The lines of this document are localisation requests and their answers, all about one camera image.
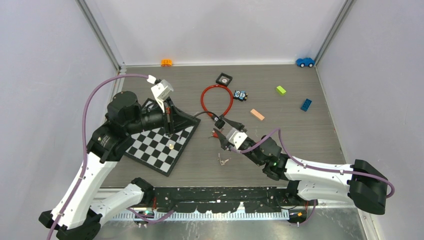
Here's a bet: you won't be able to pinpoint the small black cable padlock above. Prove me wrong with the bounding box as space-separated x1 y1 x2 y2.
193 111 226 129

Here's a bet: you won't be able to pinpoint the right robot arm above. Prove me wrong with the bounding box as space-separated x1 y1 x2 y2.
213 116 395 215

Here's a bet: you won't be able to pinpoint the blue toy car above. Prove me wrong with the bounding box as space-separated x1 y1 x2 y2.
295 57 315 68

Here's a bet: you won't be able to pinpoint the pink eraser block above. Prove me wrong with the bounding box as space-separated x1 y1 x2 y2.
250 109 265 121

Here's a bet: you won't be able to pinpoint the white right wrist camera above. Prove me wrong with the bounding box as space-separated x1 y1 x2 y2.
226 128 248 150

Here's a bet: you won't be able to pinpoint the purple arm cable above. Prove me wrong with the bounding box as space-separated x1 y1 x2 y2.
46 73 157 240
230 128 396 200

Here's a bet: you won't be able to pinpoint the black white checkerboard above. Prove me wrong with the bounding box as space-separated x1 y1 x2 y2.
125 97 202 177

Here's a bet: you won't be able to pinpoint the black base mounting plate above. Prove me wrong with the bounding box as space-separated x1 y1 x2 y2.
135 186 314 214

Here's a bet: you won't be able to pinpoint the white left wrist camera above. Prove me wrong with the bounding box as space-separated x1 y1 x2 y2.
150 79 174 113

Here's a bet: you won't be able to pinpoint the blue lego brick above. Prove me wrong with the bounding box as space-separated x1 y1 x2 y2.
300 98 312 112

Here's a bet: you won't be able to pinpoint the blue owl toy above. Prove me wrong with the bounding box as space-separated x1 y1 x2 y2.
233 90 248 102

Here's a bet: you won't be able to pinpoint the silver keys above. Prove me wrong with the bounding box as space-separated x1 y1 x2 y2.
217 153 232 166

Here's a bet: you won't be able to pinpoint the orange toy car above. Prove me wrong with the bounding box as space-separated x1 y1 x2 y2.
160 58 173 67

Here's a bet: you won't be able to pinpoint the lime green block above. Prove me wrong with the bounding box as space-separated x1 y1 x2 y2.
276 85 287 96

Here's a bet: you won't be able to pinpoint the red cable lock chrome cylinder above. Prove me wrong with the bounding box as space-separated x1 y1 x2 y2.
200 84 234 116

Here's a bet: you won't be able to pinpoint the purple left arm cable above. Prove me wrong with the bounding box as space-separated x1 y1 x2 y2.
46 73 157 240

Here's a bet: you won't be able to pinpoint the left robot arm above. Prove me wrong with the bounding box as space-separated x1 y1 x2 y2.
39 91 200 240

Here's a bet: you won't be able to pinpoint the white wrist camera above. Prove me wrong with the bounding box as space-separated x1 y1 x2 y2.
226 128 248 150
150 79 174 113

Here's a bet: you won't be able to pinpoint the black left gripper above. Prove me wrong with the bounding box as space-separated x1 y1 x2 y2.
125 96 197 137

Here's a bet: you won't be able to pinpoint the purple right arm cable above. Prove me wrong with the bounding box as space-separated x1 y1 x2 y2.
230 128 396 200

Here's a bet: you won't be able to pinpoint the black square framed box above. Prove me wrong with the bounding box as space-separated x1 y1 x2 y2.
215 72 233 87

